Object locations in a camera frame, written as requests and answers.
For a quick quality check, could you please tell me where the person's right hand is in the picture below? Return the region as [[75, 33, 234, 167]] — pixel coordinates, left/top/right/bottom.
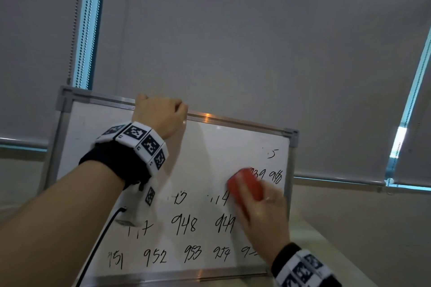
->
[[231, 174, 292, 266]]

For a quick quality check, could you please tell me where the person's left hand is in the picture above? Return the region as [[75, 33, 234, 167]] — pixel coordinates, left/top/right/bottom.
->
[[131, 93, 189, 141]]

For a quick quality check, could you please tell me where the red whiteboard eraser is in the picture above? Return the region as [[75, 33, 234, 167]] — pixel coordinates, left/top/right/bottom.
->
[[226, 168, 264, 204]]

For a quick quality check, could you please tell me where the whiteboard with metal frame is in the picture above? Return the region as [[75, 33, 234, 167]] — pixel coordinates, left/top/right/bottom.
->
[[38, 86, 299, 287]]

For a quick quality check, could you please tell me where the person's left forearm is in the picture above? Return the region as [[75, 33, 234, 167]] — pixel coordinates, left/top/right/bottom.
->
[[0, 160, 126, 287]]

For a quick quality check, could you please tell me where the white marker wrist band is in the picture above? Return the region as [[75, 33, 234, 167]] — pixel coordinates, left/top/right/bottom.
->
[[274, 249, 337, 287], [95, 122, 169, 177]]

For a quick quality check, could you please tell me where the wide grey roller blind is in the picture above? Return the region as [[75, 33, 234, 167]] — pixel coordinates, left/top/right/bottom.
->
[[92, 0, 431, 183]]

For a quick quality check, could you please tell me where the black wrist strap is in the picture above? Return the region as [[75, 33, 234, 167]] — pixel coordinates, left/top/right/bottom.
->
[[271, 242, 343, 287], [78, 144, 153, 192]]

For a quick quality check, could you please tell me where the metal blind bottom rail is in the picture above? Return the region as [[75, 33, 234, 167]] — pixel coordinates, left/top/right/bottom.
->
[[383, 181, 431, 196], [292, 175, 388, 192], [0, 137, 50, 153]]

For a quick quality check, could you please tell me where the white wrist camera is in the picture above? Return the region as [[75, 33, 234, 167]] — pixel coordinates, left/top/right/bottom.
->
[[115, 176, 159, 227]]

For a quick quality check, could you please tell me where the bead blind chain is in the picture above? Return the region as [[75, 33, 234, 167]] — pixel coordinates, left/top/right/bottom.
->
[[67, 0, 84, 86]]

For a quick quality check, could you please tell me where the black camera cable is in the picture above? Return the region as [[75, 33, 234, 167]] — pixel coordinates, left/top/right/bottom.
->
[[74, 207, 127, 287]]

